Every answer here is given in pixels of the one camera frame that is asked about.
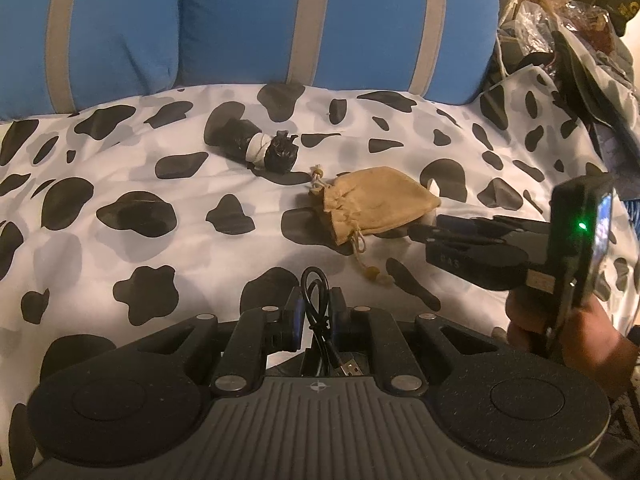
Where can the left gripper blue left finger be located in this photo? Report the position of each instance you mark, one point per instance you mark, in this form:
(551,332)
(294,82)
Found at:
(285,325)

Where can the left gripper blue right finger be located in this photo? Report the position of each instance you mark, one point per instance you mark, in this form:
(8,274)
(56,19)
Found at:
(349,328)

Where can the tan drawstring pouch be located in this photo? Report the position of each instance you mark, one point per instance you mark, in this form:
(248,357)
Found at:
(367,202)

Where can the black and white bundle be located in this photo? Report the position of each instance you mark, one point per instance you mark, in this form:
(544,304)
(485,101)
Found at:
(242,141)

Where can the person right hand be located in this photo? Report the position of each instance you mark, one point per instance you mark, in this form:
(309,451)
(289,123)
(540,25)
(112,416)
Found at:
(589,342)

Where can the cow print blanket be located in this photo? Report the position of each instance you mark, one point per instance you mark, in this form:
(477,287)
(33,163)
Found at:
(137,261)

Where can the blue striped cushion right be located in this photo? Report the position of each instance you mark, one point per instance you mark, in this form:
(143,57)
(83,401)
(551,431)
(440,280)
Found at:
(437,49)

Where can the blue striped cushion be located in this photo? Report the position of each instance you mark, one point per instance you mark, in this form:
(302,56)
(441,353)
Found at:
(61,56)
(437,49)

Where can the blue striped cushion left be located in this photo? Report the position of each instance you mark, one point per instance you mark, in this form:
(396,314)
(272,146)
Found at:
(61,56)

